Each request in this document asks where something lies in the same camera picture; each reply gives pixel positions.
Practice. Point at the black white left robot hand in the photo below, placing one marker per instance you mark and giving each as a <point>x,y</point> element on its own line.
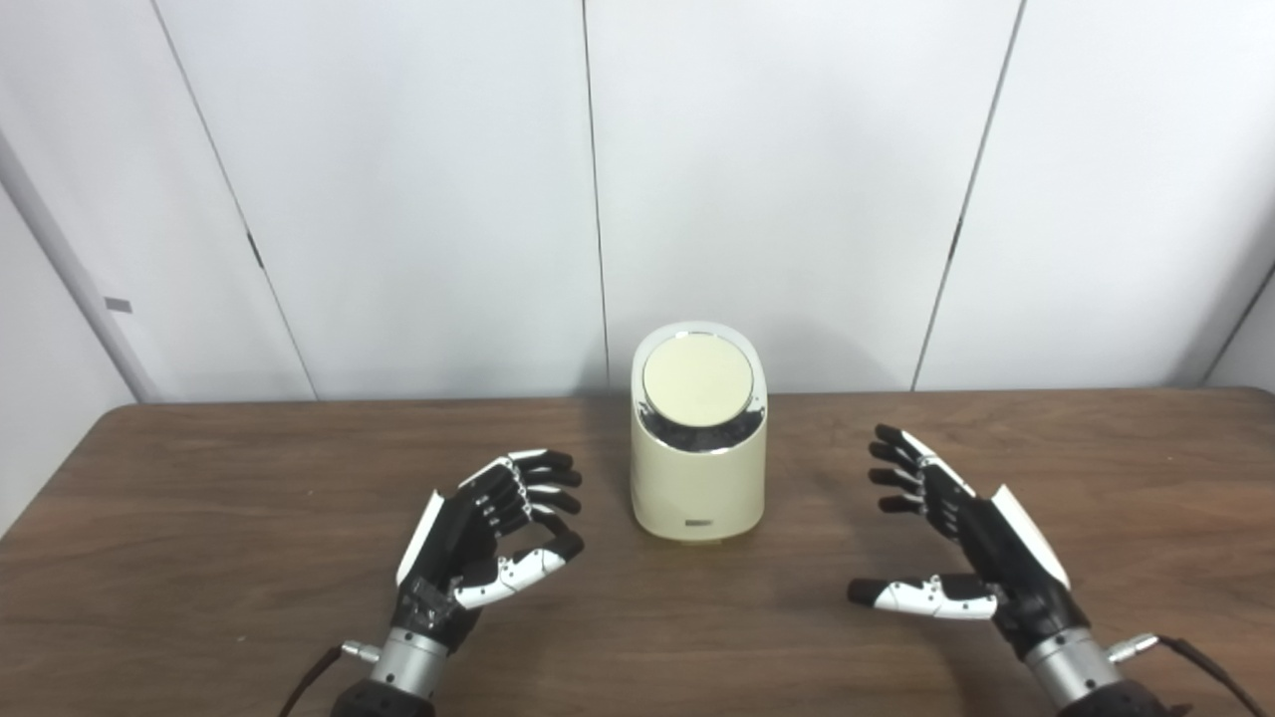
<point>453,548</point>

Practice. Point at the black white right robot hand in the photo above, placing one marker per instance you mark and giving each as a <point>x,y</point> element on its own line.
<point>1016,568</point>

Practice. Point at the cream-colored lidded bin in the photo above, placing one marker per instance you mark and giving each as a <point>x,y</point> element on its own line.
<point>697,488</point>

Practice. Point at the black wall panel clip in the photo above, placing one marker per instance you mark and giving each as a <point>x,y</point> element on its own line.
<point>255,250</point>

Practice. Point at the small grey wall tag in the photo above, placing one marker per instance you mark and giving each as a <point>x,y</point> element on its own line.
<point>119,305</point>

